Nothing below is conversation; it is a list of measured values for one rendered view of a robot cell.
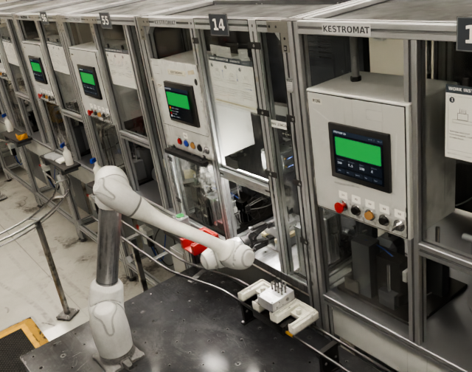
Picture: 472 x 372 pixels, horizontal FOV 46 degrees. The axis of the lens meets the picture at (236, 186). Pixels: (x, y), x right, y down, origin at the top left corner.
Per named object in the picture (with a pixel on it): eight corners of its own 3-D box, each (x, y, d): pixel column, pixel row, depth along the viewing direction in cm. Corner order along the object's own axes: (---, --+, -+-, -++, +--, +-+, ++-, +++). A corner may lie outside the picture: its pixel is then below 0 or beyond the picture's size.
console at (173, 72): (163, 146, 291) (144, 60, 272) (206, 130, 306) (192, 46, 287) (209, 163, 259) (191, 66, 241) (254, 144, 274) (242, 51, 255)
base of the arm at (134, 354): (113, 382, 234) (110, 373, 231) (91, 357, 250) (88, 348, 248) (150, 360, 243) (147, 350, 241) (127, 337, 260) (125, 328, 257)
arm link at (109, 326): (99, 364, 237) (86, 323, 228) (95, 339, 253) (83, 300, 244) (136, 352, 241) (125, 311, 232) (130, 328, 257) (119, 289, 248)
